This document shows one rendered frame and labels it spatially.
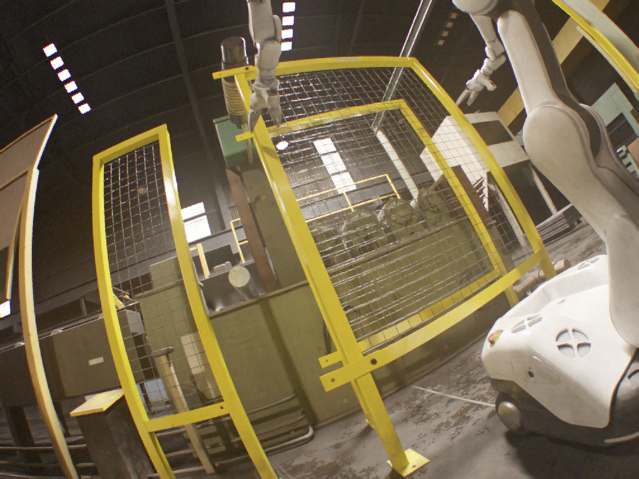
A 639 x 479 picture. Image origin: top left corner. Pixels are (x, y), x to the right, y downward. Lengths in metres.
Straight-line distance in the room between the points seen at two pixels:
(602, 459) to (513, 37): 0.97
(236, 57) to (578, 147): 1.56
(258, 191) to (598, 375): 2.04
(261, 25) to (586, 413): 1.18
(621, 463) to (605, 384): 0.22
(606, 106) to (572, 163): 11.34
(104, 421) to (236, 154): 1.94
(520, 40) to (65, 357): 2.86
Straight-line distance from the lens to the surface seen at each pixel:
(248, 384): 1.84
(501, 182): 1.63
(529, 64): 0.74
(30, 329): 2.50
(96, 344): 2.28
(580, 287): 1.03
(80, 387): 2.43
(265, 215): 1.98
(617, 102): 11.78
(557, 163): 0.67
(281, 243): 1.90
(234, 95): 1.84
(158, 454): 1.37
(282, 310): 1.81
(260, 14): 0.84
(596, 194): 0.65
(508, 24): 0.77
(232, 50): 1.66
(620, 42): 3.78
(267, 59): 0.88
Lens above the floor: 0.59
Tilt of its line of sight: 16 degrees up
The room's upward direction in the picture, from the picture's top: 23 degrees counter-clockwise
